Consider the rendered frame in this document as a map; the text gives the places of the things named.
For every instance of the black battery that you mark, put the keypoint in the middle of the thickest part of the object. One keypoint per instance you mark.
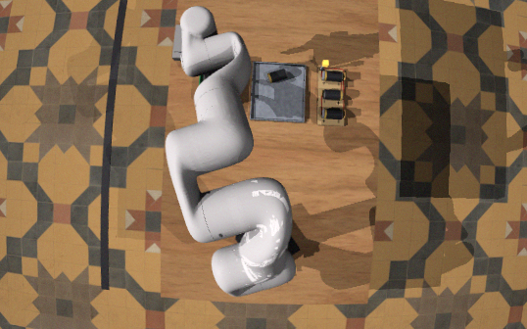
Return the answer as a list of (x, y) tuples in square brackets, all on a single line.
[(333, 95), (333, 76), (333, 113), (276, 75)]

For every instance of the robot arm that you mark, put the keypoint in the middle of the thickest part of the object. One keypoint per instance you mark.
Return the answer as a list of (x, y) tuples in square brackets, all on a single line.
[(259, 207)]

